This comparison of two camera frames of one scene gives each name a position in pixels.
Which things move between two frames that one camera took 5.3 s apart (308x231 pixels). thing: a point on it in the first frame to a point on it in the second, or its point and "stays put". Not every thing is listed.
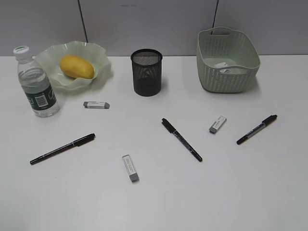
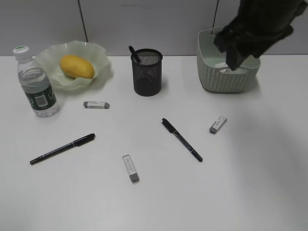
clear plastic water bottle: (37, 84) stays put
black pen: (77, 143) stays put
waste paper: (221, 64) stays put
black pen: (266, 121) to (134, 54)
